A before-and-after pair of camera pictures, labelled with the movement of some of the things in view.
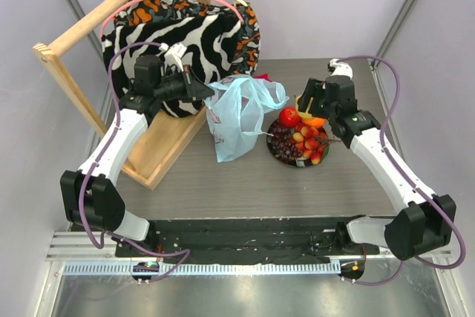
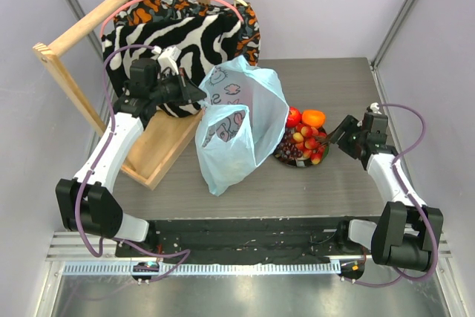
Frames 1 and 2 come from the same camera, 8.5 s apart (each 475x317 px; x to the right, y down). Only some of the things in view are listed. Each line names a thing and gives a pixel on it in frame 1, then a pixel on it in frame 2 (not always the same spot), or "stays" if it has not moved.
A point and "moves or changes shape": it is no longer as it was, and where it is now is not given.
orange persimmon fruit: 313,122 stays
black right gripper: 312,99 -> 344,134
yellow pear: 304,114 -> 237,167
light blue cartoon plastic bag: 235,110 moves or changes shape
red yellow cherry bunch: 312,141 stays
